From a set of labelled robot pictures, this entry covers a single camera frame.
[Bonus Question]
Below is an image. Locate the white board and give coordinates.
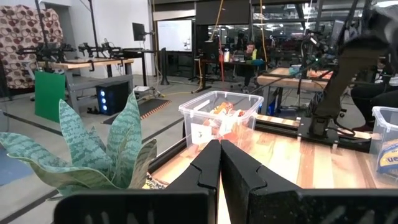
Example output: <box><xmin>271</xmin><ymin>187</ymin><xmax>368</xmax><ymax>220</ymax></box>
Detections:
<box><xmin>157</xmin><ymin>19</ymin><xmax>193</xmax><ymax>52</ymax></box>

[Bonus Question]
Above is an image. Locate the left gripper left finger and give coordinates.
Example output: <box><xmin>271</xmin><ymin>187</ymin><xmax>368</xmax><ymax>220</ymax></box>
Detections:
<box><xmin>53</xmin><ymin>139</ymin><xmax>221</xmax><ymax>224</ymax></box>

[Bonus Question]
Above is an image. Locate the black computer tower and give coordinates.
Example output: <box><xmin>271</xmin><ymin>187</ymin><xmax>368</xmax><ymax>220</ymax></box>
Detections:
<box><xmin>95</xmin><ymin>81</ymin><xmax>131</xmax><ymax>116</ymax></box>

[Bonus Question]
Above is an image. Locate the black desk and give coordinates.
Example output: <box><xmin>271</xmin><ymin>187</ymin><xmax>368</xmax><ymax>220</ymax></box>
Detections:
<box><xmin>121</xmin><ymin>47</ymin><xmax>170</xmax><ymax>87</ymax></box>

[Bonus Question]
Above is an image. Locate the brown patterned couch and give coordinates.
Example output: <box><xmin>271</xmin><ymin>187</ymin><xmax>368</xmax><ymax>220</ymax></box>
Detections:
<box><xmin>0</xmin><ymin>4</ymin><xmax>65</xmax><ymax>90</ymax></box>

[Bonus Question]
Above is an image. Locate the black hazard-striped floor mat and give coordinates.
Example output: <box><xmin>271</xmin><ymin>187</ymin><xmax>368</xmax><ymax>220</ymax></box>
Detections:
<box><xmin>102</xmin><ymin>98</ymin><xmax>172</xmax><ymax>125</ymax></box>

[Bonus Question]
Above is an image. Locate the black monitor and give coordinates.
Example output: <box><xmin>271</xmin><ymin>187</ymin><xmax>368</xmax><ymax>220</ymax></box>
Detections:
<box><xmin>132</xmin><ymin>22</ymin><xmax>147</xmax><ymax>41</ymax></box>

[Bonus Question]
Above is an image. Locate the wooden workbench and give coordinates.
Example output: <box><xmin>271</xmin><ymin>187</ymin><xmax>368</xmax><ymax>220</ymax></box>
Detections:
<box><xmin>257</xmin><ymin>67</ymin><xmax>333</xmax><ymax>93</ymax></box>

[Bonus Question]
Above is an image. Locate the green snake plant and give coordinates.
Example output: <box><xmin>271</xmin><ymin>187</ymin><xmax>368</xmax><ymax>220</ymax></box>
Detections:
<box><xmin>0</xmin><ymin>91</ymin><xmax>158</xmax><ymax>197</ymax></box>

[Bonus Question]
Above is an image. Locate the person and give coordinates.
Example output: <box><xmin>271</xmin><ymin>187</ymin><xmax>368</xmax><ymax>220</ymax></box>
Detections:
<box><xmin>351</xmin><ymin>58</ymin><xmax>398</xmax><ymax>131</ymax></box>
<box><xmin>241</xmin><ymin>40</ymin><xmax>259</xmax><ymax>90</ymax></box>

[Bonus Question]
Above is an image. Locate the wooden table with grey legs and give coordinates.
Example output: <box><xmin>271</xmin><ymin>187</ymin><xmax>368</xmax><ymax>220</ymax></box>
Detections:
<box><xmin>39</xmin><ymin>57</ymin><xmax>135</xmax><ymax>113</ymax></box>

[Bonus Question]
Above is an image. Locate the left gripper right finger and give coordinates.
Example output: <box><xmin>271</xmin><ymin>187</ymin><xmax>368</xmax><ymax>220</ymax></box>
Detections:
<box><xmin>221</xmin><ymin>139</ymin><xmax>398</xmax><ymax>224</ymax></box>

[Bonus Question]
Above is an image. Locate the clear plastic bin with label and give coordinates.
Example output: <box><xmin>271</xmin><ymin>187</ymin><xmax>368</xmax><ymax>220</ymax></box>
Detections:
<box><xmin>178</xmin><ymin>90</ymin><xmax>264</xmax><ymax>152</ymax></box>

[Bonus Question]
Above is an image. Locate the green board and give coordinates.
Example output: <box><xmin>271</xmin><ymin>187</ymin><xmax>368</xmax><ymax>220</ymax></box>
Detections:
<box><xmin>34</xmin><ymin>70</ymin><xmax>66</xmax><ymax>123</ymax></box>

